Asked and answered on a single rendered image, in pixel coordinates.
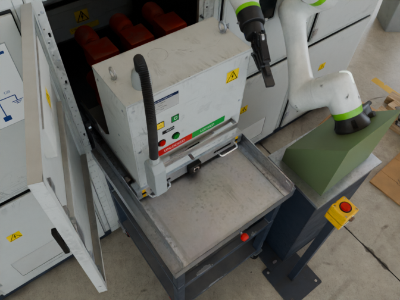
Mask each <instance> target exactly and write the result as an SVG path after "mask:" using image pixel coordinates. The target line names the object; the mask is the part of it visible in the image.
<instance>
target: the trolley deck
mask: <svg viewBox="0 0 400 300"><path fill-rule="evenodd" d="M90 151H91V154H92V156H93V159H94V160H95V162H96V163H97V165H98V166H99V168H100V169H101V170H102V172H103V173H104V175H105V177H106V178H107V179H108V181H109V182H110V183H111V185H112V187H113V188H114V190H115V191H116V192H117V194H118V195H119V197H120V198H121V200H122V201H123V203H124V204H125V206H126V207H127V209H128V210H129V211H130V213H131V215H132V216H133V217H134V219H135V220H136V222H137V223H138V225H139V226H140V228H141V229H142V230H143V232H144V234H145V235H146V237H147V238H148V239H149V241H150V242H151V243H152V245H153V247H154V248H155V250H156V251H157V252H158V254H159V255H160V257H161V258H162V260H163V261H164V263H165V264H166V266H167V267H168V269H169V270H170V271H171V273H172V275H173V276H174V278H175V279H176V278H178V277H179V276H181V275H182V274H183V273H185V272H186V271H188V270H189V269H190V268H192V267H193V266H195V265H196V264H197V263H199V262H200V261H202V260H203V259H204V258H206V257H207V256H209V255H210V254H212V253H213V252H214V251H216V250H217V249H218V248H220V247H221V246H223V245H224V244H225V243H227V242H228V241H229V240H231V239H233V238H234V237H235V236H236V235H238V234H239V231H241V232H242V231H244V230H245V229H246V228H248V227H249V226H250V225H252V224H253V223H255V222H256V221H257V220H259V219H260V218H261V217H263V216H265V215H266V214H267V213H269V212H270V211H271V210H273V209H274V208H275V207H277V206H278V205H280V204H281V203H282V202H284V201H285V200H287V199H288V198H290V197H291V196H292V195H293V193H294V191H295V189H296V188H295V187H293V188H292V191H291V193H290V194H288V195H286V196H283V195H282V194H281V193H280V192H279V191H278V190H277V189H276V188H275V187H274V186H273V185H272V184H271V183H270V181H269V180H268V179H267V178H266V177H265V176H264V175H263V174H262V173H261V172H260V171H259V170H258V169H257V168H256V167H255V166H254V165H253V164H252V163H251V162H250V160H248V159H247V157H246V156H244V154H243V153H241V152H240V150H238V149H235V150H234V151H232V152H231V153H229V154H227V155H225V156H223V157H221V156H219V155H218V154H217V155H216V156H214V157H212V158H210V159H209V160H207V161H205V162H203V163H202V164H201V169H199V170H198V171H196V172H194V173H192V174H189V173H188V172H187V173H185V174H183V175H181V176H180V177H178V178H176V179H174V180H173V181H171V182H170V183H171V188H169V189H168V190H167V191H166V192H164V193H163V194H161V195H160V196H156V197H154V198H151V197H150V196H145V197H144V198H143V199H144V200H145V201H146V203H147V204H148V205H149V207H150V208H151V210H152V211H153V212H154V214H155V215H156V216H157V218H158V219H159V221H160V222H161V224H162V225H163V226H164V228H165V229H166V231H167V232H168V233H169V235H170V236H171V237H172V239H173V240H174V241H175V243H176V244H177V246H178V247H179V248H180V250H181V251H182V252H183V254H184V255H185V257H186V258H187V260H188V261H189V262H190V264H189V265H188V266H187V267H185V268H184V269H182V270H181V269H180V267H179V266H178V265H177V263H176V262H175V260H174V259H173V257H172V256H171V254H170V253H169V252H168V250H167V248H166V247H165V246H164V244H163V243H162V242H161V240H160V239H159V237H158V236H157V234H156V233H155V232H154V230H153V229H152V227H151V226H150V224H149V223H148V222H147V220H146V218H145V217H144V216H143V214H142V213H141V212H140V210H139V209H138V207H137V206H136V204H135V203H134V202H133V200H132V199H131V197H130V196H129V194H128V193H127V192H126V190H125V189H124V187H123V186H122V184H121V183H120V182H119V180H118V178H116V176H115V174H114V173H113V172H112V170H111V169H110V168H109V166H108V164H107V163H106V162H105V160H104V159H103V157H102V156H101V155H100V153H99V152H98V150H97V149H96V148H95V149H93V150H90Z"/></svg>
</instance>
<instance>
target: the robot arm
mask: <svg viewBox="0 0 400 300"><path fill-rule="evenodd" d="M229 1H230V3H231V5H232V7H233V9H234V11H235V14H236V17H237V21H238V22H237V23H236V24H238V25H239V28H240V30H241V32H242V33H243V34H244V36H245V39H246V40H247V41H248V42H250V43H251V47H252V49H253V53H251V56H252V57H253V59H254V61H255V64H256V66H257V69H258V71H259V72H261V73H262V77H263V79H264V83H265V87H266V88H270V87H274V85H275V82H274V79H273V75H272V72H271V69H270V62H271V59H270V53H269V50H268V45H267V35H266V33H265V28H264V24H265V21H268V18H264V15H263V13H262V11H261V7H260V3H259V0H229ZM338 1H339V0H284V1H283V2H282V3H281V4H280V6H279V10H278V15H279V19H280V24H281V27H282V31H283V36H284V40H285V47H286V55H287V67H288V80H289V83H288V100H289V103H290V105H291V107H292V108H293V109H295V110H297V111H309V110H314V109H317V108H321V107H328V108H329V111H330V113H331V115H332V116H333V118H334V121H335V128H334V131H335V133H336V134H338V135H347V134H350V133H354V132H357V131H360V130H362V129H364V128H366V127H367V126H368V125H369V124H370V123H371V121H370V118H372V117H374V116H375V115H376V112H375V111H372V109H371V107H370V105H371V104H372V102H371V101H367V102H366V103H365V104H362V102H361V99H360V95H359V93H358V90H357V87H356V84H355V81H354V78H353V76H352V73H351V72H350V71H348V70H339V71H335V72H333V73H330V74H326V75H323V76H320V77H317V78H314V77H313V72H312V69H311V63H310V56H309V52H308V42H307V26H306V22H307V19H308V17H310V16H311V15H314V14H316V13H319V12H322V11H325V10H329V9H331V8H333V7H334V6H335V5H336V4H337V3H338Z"/></svg>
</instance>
